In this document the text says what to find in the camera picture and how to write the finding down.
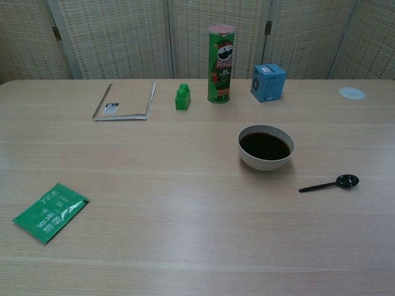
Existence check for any white bowl with dark inside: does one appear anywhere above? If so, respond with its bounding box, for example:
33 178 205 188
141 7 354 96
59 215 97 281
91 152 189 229
237 124 296 172

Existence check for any brown spiral notebook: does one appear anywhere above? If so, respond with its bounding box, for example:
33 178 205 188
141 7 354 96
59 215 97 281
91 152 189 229
92 81 157 122

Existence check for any woven folding screen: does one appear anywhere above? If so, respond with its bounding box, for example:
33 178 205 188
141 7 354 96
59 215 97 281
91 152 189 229
0 0 395 85

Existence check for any blue cardboard box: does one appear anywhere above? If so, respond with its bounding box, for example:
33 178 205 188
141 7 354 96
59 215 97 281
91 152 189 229
250 63 288 104

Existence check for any green tea packet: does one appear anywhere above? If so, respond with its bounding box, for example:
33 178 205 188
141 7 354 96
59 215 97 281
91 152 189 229
12 183 91 245

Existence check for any green Pringles can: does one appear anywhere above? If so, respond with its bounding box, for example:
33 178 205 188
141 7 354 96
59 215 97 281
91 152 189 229
207 23 238 105

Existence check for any black plastic spoon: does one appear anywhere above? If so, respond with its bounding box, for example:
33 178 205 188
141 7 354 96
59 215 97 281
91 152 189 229
298 174 360 194

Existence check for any green toy building block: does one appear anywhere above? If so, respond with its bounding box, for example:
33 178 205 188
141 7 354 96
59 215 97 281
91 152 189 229
175 83 192 111

